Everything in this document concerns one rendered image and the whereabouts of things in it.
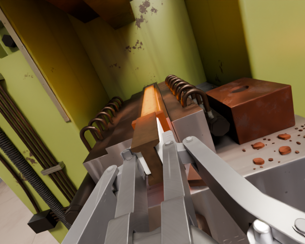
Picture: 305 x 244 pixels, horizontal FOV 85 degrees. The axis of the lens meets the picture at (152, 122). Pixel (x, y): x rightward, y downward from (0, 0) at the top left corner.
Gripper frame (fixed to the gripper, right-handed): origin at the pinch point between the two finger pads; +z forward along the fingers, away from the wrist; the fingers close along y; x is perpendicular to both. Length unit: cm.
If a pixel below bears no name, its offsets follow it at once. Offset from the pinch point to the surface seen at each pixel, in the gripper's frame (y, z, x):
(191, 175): 2.7, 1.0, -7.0
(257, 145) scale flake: 12.8, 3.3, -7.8
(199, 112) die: 6.9, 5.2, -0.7
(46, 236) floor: -147, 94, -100
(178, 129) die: 3.3, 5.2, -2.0
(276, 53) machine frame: 27.8, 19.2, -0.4
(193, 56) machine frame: 20, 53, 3
